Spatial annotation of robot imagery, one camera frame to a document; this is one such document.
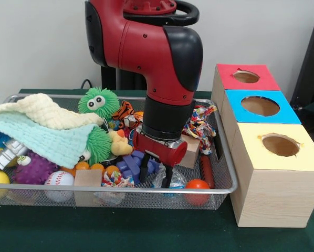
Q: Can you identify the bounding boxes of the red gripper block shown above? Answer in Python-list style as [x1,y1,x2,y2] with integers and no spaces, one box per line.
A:
[133,131,189,188]

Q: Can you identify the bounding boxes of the purple plastic building block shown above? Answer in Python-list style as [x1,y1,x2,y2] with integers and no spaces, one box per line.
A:
[115,151,160,185]

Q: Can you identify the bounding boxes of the plain wooden cube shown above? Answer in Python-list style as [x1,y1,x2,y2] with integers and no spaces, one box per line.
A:
[179,135,201,169]

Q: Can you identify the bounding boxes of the yellow duck plush toy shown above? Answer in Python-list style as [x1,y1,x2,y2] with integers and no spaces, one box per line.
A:
[108,130,133,157]

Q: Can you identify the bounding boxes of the tiger striped toy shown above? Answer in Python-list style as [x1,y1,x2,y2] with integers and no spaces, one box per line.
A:
[114,101,143,129]

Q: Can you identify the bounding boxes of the green spiky ball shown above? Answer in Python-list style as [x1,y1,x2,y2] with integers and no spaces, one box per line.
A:
[77,87,119,119]

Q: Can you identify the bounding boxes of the mint knitted cloth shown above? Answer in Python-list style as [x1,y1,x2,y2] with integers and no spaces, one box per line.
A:
[0,109,95,166]

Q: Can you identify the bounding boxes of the cream knitted cloth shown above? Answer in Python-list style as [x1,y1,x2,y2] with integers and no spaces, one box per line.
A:
[0,93,104,129]

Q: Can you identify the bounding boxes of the clear shallow mesh bin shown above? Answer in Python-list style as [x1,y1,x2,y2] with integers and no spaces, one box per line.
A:
[0,93,238,211]

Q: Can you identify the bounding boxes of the wooden box with three holes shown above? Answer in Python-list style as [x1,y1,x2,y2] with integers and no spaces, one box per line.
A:
[211,64,314,228]

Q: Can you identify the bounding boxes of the floral patterned fabric knot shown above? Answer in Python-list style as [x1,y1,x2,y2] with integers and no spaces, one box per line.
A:
[101,170,135,188]

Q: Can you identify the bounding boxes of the red maraca rattle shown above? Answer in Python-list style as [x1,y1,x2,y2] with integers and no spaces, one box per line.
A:
[184,155,215,206]

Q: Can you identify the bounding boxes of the dark green tablecloth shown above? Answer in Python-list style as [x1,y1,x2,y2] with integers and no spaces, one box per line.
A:
[0,88,314,252]

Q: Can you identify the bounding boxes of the white baseball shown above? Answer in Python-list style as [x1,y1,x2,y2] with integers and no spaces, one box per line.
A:
[44,170,76,203]

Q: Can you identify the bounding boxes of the purple monster toy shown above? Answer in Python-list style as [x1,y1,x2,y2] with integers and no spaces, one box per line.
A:
[14,152,58,185]

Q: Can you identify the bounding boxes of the black panel stand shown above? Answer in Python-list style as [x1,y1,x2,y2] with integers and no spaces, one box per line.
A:
[290,17,314,124]

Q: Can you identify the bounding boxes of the multicoloured rope toy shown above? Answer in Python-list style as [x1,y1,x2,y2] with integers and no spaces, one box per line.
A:
[182,103,217,154]

